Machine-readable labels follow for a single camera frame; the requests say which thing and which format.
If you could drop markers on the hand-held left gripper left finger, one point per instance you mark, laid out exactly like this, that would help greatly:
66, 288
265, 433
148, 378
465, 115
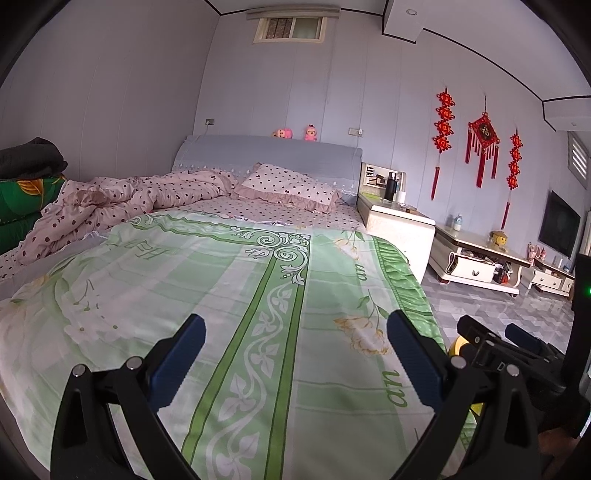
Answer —
178, 360

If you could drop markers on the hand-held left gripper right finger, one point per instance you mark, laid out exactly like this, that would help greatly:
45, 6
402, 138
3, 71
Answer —
413, 360

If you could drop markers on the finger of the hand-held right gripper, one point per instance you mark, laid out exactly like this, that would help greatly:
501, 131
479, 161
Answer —
485, 344
524, 337

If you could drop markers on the yellow rimmed trash bin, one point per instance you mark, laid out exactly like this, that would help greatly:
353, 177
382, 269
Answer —
457, 348

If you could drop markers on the white low cabinet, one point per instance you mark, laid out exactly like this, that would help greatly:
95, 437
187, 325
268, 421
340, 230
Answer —
549, 279

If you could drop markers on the white coffee table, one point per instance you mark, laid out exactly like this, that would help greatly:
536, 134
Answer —
475, 272

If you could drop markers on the pink figurines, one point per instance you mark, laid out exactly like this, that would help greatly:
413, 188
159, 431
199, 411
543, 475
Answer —
536, 253

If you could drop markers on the green floral blanket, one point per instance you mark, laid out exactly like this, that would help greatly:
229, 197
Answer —
277, 369

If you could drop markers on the yellow toy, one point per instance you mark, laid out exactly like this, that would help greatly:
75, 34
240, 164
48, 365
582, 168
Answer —
498, 239

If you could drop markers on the black television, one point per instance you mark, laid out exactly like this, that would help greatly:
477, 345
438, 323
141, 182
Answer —
558, 224

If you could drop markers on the blue and white bottle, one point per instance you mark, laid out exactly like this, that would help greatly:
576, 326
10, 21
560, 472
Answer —
457, 223

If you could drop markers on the white nightstand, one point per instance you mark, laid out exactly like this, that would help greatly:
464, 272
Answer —
397, 235

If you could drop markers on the white cup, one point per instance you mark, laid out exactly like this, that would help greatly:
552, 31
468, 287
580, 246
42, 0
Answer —
401, 196

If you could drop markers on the pink polka dot duvet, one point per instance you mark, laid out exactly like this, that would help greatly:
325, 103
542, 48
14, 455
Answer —
138, 194

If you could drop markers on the long red knot decoration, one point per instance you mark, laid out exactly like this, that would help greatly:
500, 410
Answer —
444, 129
514, 166

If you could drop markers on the shuttered window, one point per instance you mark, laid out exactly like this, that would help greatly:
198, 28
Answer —
578, 159

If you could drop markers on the black bottle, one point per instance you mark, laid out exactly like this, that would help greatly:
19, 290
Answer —
391, 187

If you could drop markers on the pink polka dot pillow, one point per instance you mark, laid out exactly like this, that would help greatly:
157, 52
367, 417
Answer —
286, 184

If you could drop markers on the red diamond knot decoration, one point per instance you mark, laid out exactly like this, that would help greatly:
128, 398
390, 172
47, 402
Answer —
484, 131

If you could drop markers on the green leaf print quilt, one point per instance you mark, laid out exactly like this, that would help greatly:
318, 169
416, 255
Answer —
23, 203

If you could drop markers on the grey upholstered bed headboard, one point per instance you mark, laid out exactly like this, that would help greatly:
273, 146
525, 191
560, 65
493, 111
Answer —
258, 152

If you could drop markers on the dark clothing pile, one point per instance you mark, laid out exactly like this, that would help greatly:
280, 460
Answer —
32, 157

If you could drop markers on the small high window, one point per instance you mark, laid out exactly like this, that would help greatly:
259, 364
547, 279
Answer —
286, 27

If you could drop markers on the wall switch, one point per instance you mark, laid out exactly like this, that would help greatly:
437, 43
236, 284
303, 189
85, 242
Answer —
356, 132

